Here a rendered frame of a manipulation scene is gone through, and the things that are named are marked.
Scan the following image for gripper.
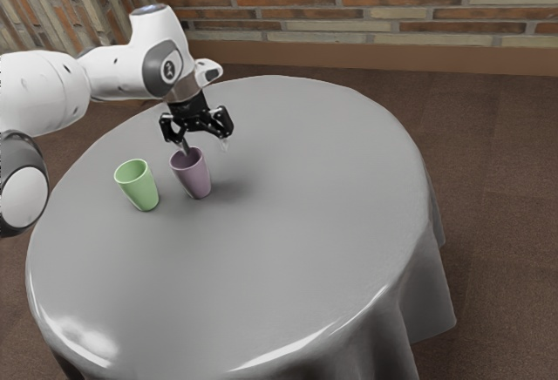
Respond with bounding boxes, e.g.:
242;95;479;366
158;90;235;156

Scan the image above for purple cup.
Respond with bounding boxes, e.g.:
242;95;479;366
168;146;213;200

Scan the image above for green cup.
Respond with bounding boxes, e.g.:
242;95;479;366
113;159;160;213

